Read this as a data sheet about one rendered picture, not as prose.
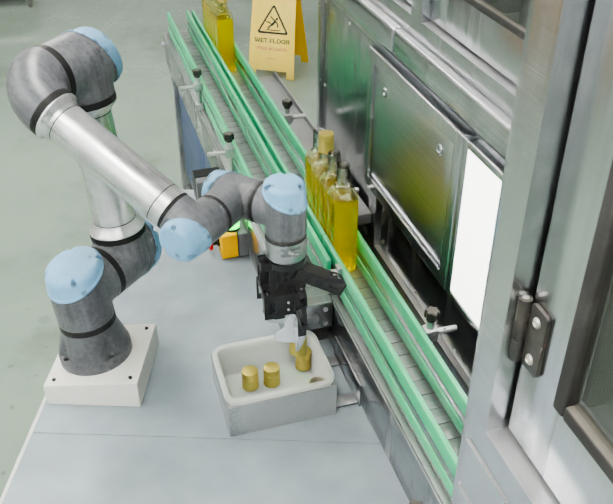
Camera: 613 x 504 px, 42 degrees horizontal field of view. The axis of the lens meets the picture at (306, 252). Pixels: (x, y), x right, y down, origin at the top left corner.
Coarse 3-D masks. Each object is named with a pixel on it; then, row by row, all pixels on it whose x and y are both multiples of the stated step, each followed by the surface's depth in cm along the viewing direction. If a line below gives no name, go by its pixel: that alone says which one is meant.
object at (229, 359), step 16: (272, 336) 169; (224, 352) 167; (240, 352) 168; (256, 352) 169; (272, 352) 170; (288, 352) 172; (320, 352) 165; (224, 368) 169; (240, 368) 170; (288, 368) 172; (320, 368) 165; (224, 384) 157; (240, 384) 167; (288, 384) 167; (304, 384) 167; (320, 384) 157; (240, 400) 154; (256, 400) 154
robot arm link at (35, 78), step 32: (32, 64) 136; (32, 96) 134; (64, 96) 135; (32, 128) 136; (64, 128) 134; (96, 128) 135; (96, 160) 134; (128, 160) 134; (128, 192) 133; (160, 192) 132; (160, 224) 133; (192, 224) 130; (224, 224) 136; (192, 256) 131
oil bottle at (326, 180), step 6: (324, 174) 176; (324, 180) 175; (330, 180) 174; (336, 180) 175; (324, 186) 175; (324, 192) 176; (324, 198) 177; (324, 204) 178; (324, 210) 178; (324, 216) 179; (324, 222) 180; (324, 228) 181
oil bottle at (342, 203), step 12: (336, 192) 170; (348, 192) 170; (336, 204) 170; (348, 204) 171; (336, 216) 172; (348, 216) 173; (336, 228) 174; (348, 228) 175; (336, 240) 176; (348, 240) 177; (348, 252) 178; (348, 264) 180
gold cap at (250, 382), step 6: (246, 366) 166; (252, 366) 166; (246, 372) 164; (252, 372) 164; (246, 378) 164; (252, 378) 164; (246, 384) 165; (252, 384) 165; (258, 384) 166; (246, 390) 166; (252, 390) 166
